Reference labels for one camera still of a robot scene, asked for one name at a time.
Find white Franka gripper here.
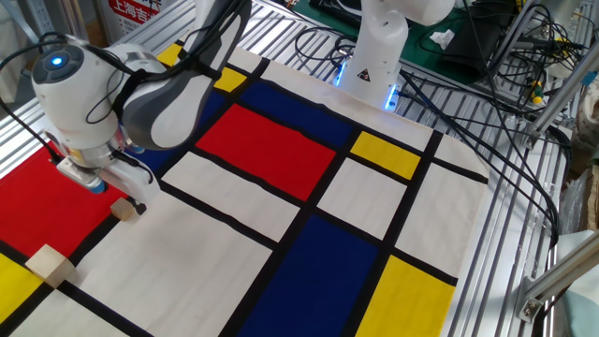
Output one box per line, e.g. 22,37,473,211
44,130,161,217

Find small wooden block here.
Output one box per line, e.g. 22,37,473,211
110,197,137,222

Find large wooden block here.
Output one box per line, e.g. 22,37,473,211
24,243,77,289

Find Mondrian pattern cloth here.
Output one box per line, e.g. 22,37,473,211
0,41,490,337

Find white plastic sheet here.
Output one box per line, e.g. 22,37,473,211
0,0,34,105

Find red white sign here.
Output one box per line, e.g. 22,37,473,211
100,0,174,37

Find perforated grey metal upright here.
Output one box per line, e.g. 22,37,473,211
25,0,60,41

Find black flat device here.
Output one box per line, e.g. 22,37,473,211
308,0,362,28

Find green mat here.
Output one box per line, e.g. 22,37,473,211
292,0,515,86

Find crumpled white paper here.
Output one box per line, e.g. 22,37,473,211
429,28,456,51

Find black bag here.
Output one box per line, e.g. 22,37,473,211
439,3,516,79

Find beige sack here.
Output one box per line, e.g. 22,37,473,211
575,79,599,152

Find short black camera cable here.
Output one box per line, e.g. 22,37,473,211
83,60,156,186

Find long black gripper cable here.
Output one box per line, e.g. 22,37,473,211
0,31,65,165

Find long aluminium frame rail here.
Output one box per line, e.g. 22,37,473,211
0,0,202,182

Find upright aluminium post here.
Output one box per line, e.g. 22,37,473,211
60,0,97,48

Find coiled black cable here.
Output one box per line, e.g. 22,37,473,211
294,25,359,71

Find thick black cable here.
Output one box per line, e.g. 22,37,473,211
397,69,562,249

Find aluminium beam with bracket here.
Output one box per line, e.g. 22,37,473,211
514,231,599,324

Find tangled thin black cables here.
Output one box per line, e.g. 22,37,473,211
486,0,589,113

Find slanted aluminium post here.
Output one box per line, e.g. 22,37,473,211
526,51,599,141

